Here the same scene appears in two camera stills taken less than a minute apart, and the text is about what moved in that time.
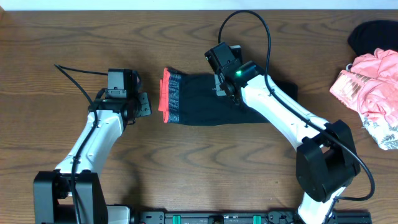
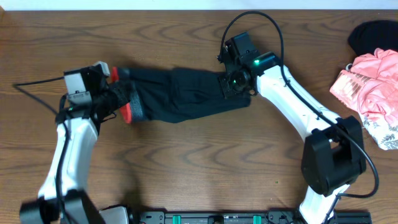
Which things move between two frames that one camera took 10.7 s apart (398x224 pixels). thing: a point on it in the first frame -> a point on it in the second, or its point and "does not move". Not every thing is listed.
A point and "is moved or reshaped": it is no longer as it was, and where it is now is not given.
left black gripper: [143, 104] -> [113, 94]
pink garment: [370, 85] does not move
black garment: [369, 35] does not move
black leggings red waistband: [196, 99] is moved or reshaped
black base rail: [242, 217] does not move
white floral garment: [385, 134] does not move
